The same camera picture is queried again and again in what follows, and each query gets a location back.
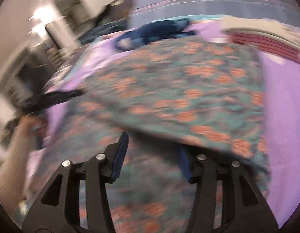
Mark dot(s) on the cream knit sweater sleeve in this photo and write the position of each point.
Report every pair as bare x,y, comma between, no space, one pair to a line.
13,169

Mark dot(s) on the blue plaid pillow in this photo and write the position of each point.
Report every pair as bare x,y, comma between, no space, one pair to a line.
284,11

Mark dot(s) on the teal floral shirt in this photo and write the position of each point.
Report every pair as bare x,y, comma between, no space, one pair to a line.
165,94

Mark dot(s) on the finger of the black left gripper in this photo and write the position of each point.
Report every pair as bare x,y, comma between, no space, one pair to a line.
44,101

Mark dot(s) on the navy star patterned garment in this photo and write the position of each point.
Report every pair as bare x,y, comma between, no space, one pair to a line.
152,32

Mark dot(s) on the red folded garment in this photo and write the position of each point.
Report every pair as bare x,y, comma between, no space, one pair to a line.
267,44

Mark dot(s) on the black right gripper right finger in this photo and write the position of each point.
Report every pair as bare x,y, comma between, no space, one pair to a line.
227,198

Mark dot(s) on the beige folded garment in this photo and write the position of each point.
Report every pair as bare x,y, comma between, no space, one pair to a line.
273,29

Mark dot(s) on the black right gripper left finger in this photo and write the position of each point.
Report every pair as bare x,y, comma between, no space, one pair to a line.
56,208

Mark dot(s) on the dark teal knit blanket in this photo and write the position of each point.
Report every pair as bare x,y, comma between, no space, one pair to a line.
105,29

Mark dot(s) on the person's left hand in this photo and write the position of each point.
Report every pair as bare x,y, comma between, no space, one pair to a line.
33,125

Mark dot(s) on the purple floral bed sheet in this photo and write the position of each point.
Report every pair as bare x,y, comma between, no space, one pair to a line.
283,126

